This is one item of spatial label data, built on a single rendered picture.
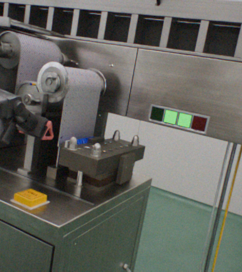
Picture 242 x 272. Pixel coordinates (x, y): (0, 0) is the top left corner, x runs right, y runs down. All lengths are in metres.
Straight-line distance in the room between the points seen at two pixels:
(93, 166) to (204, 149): 2.73
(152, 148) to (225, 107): 2.69
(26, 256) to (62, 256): 0.13
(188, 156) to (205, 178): 0.31
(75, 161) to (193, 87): 0.55
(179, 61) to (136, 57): 0.19
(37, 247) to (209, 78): 0.86
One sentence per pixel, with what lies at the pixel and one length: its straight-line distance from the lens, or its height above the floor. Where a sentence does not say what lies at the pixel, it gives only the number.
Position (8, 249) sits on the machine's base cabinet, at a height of 0.74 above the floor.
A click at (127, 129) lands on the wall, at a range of 4.07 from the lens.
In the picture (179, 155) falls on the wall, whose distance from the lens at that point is 3.86.
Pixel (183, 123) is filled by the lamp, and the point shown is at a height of 1.17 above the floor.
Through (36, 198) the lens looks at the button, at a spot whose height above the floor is 0.92.
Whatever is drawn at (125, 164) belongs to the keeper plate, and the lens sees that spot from 1.27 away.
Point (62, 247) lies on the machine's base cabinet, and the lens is 0.99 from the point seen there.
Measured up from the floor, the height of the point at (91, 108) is 1.16.
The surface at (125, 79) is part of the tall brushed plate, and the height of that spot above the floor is 1.30.
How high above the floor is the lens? 1.33
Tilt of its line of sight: 11 degrees down
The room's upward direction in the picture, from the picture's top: 10 degrees clockwise
